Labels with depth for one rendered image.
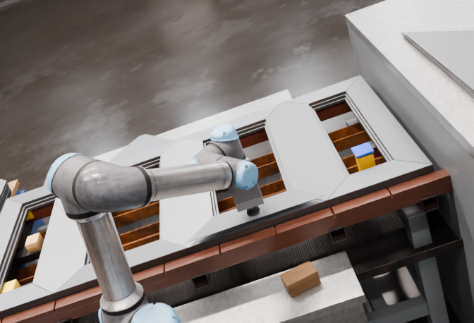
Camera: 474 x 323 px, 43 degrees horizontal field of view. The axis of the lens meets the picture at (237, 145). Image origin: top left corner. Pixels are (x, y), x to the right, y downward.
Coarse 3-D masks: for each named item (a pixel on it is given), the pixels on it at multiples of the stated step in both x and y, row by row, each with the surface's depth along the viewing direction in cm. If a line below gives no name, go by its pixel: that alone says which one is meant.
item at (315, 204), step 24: (336, 96) 241; (264, 120) 242; (360, 120) 222; (432, 168) 183; (360, 192) 184; (24, 216) 243; (288, 216) 185; (216, 240) 187; (144, 264) 188; (0, 288) 205; (72, 288) 189; (0, 312) 190
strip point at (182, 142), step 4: (180, 140) 250; (184, 140) 248; (188, 140) 247; (192, 140) 246; (196, 140) 245; (200, 140) 244; (176, 144) 248; (180, 144) 247; (184, 144) 246; (188, 144) 245; (168, 148) 247; (172, 148) 246; (176, 148) 245; (164, 152) 245
